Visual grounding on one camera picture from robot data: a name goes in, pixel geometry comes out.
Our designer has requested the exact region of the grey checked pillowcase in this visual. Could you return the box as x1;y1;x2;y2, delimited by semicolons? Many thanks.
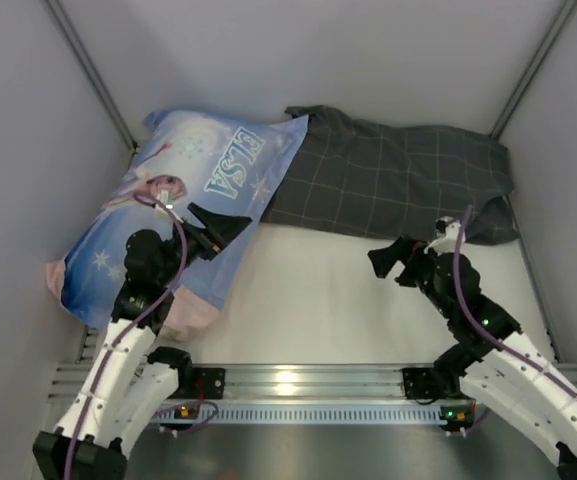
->
262;105;519;245

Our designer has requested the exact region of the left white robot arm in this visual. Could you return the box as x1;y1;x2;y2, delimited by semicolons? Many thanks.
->
32;194;252;479

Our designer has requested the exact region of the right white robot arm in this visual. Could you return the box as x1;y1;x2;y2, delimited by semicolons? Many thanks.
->
368;237;577;479

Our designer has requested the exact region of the Elsa print blue pillow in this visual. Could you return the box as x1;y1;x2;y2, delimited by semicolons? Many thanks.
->
46;110;308;341

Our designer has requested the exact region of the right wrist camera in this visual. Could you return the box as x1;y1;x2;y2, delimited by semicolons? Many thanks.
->
424;216;461;254

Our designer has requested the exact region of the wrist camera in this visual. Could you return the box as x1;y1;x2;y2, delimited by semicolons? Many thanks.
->
156;189;185;223
424;216;461;254

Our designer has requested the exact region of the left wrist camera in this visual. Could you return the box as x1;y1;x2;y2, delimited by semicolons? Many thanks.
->
156;189;185;223

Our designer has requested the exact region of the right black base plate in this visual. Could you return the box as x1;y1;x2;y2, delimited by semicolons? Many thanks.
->
402;367;446;405

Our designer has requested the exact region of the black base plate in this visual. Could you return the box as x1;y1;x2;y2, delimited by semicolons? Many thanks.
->
402;367;446;405
185;367;226;400

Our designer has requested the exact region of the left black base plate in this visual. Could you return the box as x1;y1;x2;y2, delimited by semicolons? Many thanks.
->
185;367;226;400

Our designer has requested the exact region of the aluminium mounting rail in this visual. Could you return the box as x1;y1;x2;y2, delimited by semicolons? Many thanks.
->
47;362;577;404

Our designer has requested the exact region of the slotted grey cable duct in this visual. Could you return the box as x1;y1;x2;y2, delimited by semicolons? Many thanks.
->
150;403;477;426

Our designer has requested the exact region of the left aluminium corner post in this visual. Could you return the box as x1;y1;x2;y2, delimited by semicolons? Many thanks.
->
41;0;138;152

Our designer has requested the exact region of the aluminium corner post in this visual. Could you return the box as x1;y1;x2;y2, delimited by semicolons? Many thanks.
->
488;0;577;140
41;0;138;152

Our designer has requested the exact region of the right aluminium corner post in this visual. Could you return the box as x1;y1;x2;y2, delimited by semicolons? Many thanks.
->
488;0;577;140

